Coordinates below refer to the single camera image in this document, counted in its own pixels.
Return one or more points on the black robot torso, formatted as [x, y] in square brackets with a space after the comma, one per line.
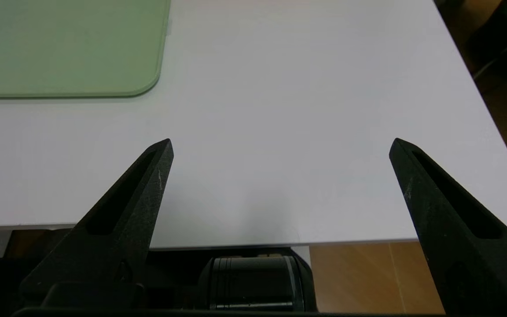
[253, 281]

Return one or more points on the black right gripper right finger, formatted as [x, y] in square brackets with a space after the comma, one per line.
[464, 246]

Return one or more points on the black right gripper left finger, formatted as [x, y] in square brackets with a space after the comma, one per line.
[117, 237]

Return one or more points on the green plastic tray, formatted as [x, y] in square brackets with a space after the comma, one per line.
[60, 44]

